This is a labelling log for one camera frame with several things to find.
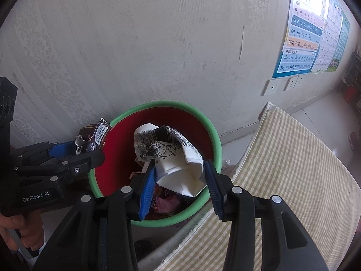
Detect dark wooden shelf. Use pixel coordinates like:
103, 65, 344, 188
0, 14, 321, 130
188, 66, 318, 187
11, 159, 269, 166
337, 52, 360, 116

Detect red slippers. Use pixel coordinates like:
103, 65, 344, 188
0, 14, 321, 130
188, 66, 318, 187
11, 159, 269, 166
348, 131, 360, 153

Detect brown snack wrapper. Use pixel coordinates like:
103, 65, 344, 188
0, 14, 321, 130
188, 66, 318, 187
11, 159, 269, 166
74, 118, 111, 155

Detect person's left hand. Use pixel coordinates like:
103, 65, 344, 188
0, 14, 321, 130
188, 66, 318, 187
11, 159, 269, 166
0, 210, 44, 251

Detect beige checkered tablecloth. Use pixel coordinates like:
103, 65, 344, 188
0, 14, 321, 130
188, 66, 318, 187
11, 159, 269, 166
139, 103, 360, 270

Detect blue pinyin wall poster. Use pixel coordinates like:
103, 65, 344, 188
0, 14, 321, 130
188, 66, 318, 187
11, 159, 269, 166
272, 0, 329, 78

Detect white chart wall poster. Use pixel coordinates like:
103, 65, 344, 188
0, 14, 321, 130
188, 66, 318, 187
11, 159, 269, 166
311, 0, 350, 73

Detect white single wall socket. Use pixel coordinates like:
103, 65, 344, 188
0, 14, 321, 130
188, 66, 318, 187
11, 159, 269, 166
295, 75, 304, 86

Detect black-white paper cup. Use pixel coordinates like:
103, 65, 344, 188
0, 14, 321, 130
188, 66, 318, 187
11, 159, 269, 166
134, 123, 206, 198

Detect white double wall socket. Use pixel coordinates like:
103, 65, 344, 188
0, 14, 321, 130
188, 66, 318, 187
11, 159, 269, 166
284, 76, 298, 91

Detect red bin with green rim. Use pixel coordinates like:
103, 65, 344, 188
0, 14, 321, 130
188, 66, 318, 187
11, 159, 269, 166
87, 101, 222, 228

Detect red box on shelf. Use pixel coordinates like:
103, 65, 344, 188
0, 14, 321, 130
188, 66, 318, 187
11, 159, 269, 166
343, 86, 358, 105

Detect white wall socket plate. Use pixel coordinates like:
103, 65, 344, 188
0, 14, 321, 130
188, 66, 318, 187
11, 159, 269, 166
262, 78, 281, 96

